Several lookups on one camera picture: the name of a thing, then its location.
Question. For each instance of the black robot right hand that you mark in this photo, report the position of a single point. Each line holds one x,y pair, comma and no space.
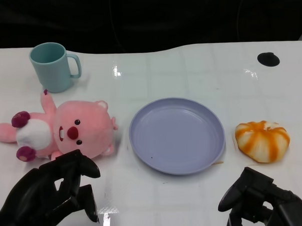
284,211

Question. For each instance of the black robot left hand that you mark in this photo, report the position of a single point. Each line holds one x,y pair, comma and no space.
37,193

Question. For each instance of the pink plush beaver doll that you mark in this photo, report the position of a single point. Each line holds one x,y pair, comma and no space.
85,125

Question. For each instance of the lavender plastic plate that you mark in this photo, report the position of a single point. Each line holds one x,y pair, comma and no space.
177,136

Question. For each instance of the orange striped bun toy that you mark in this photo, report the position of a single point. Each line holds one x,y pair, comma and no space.
262,143

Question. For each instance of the teal plastic mug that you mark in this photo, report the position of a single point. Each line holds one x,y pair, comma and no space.
55,73

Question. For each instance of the black round table grommet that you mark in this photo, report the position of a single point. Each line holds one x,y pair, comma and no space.
268,59

